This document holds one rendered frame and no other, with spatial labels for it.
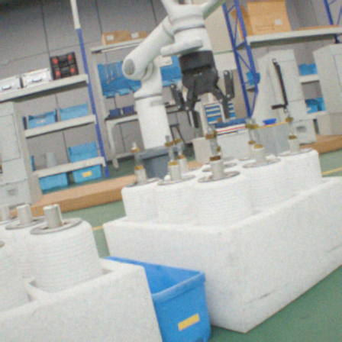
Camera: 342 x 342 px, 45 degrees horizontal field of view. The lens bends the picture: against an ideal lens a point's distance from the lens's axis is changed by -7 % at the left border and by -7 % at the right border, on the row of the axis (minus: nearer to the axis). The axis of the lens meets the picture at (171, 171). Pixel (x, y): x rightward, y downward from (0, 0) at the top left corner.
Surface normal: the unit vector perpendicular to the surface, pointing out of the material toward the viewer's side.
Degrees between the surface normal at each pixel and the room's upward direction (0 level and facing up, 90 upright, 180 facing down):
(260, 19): 88
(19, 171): 90
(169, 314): 92
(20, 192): 90
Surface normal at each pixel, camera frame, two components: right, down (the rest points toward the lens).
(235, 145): 0.16, 0.04
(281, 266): 0.61, -0.07
